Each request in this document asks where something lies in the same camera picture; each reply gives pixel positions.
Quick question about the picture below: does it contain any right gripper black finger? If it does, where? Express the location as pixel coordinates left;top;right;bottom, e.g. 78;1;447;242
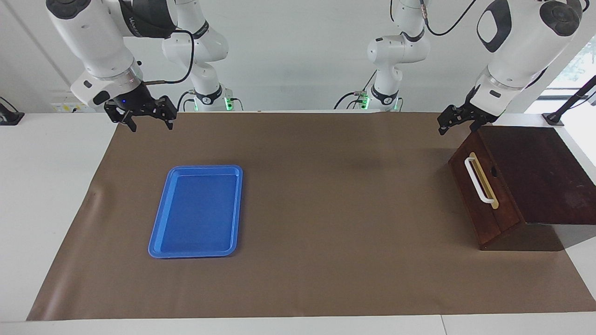
104;102;138;133
154;95;178;130

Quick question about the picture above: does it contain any wooden drawer with white handle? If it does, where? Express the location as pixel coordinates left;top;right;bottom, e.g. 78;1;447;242
448;130;524;242

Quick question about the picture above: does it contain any dark wooden cabinet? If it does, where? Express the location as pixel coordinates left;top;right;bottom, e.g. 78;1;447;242
448;126;596;252

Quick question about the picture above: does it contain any black stand base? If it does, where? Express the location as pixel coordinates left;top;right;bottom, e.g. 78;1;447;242
0;96;25;126

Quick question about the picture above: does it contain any bright window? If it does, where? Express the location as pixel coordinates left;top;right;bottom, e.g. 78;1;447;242
545;36;596;101

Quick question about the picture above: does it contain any blue plastic tray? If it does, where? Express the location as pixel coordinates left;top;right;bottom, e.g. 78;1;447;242
148;164;244;259

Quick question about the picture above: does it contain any brown table mat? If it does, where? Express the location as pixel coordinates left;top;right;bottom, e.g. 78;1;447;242
27;111;596;322

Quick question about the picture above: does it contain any white wall socket box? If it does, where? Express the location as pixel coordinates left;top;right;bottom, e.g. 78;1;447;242
50;90;97;113

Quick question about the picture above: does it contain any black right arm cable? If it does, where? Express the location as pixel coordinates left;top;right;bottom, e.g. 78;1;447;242
141;29;195;85

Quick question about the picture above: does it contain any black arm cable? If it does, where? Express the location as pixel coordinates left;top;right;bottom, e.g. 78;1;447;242
141;29;195;85
418;0;480;37

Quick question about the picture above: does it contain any white wall cable conduit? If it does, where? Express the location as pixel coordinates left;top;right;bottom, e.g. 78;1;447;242
7;0;75;92

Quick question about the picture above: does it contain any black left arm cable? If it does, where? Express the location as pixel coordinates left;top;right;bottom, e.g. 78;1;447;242
418;0;480;37

